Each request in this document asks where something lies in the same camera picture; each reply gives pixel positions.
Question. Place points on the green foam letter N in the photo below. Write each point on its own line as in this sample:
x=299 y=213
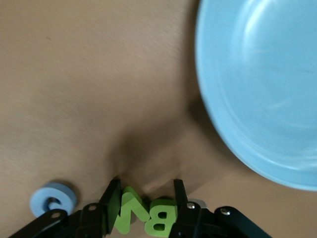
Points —
x=131 y=205

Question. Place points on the green foam letter B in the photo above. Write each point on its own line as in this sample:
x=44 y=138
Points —
x=154 y=218

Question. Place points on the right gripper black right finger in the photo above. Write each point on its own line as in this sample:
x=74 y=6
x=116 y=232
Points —
x=188 y=218

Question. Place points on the brown table mat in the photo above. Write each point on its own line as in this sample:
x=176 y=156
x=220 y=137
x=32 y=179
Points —
x=86 y=86

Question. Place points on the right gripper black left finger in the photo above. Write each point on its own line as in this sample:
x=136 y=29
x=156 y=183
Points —
x=111 y=205

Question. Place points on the blue foam letter G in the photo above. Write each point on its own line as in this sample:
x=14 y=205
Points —
x=39 y=198

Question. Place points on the blue plate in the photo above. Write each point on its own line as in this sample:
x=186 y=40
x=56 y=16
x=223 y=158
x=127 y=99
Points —
x=260 y=86

